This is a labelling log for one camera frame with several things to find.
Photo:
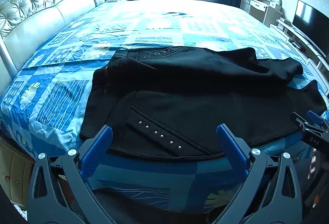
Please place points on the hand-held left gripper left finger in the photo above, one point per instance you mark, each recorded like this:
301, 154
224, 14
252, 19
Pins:
99, 147

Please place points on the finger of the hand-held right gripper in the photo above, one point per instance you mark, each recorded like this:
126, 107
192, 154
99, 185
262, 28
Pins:
299, 121
315, 117

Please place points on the white dressing table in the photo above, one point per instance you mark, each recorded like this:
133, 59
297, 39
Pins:
257, 5

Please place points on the cream tufted bed headboard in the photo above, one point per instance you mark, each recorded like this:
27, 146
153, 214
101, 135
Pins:
38, 8

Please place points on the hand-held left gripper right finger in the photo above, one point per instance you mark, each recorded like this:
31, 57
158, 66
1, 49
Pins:
232, 147

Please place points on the black studded pants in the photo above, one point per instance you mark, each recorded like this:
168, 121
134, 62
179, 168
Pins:
192, 100

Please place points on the blue patterned bedsheet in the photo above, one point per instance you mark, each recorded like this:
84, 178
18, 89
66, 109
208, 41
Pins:
64, 95

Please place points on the beige bedside cabinet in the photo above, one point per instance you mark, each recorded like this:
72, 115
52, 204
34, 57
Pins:
15, 175

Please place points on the white television stand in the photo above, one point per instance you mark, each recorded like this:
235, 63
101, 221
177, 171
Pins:
290, 32

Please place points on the black flat television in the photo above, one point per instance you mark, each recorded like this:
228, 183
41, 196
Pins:
309, 23

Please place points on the person's right hand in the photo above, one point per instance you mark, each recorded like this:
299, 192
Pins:
312, 166

